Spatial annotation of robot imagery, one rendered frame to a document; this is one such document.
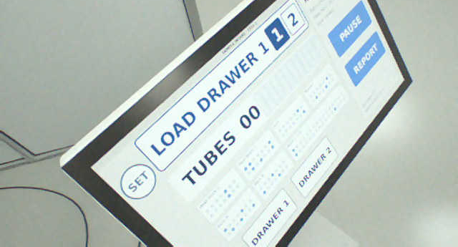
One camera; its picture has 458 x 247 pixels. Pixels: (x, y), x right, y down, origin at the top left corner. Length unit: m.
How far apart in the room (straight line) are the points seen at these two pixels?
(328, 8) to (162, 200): 0.37
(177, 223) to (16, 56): 1.12
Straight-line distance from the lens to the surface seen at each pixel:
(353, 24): 0.59
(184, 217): 0.43
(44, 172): 1.99
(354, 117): 0.59
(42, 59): 1.44
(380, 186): 1.66
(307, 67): 0.51
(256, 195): 0.48
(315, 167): 0.54
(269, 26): 0.48
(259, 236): 0.50
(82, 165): 0.39
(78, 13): 1.28
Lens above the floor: 1.49
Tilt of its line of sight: 58 degrees down
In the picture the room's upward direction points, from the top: 12 degrees counter-clockwise
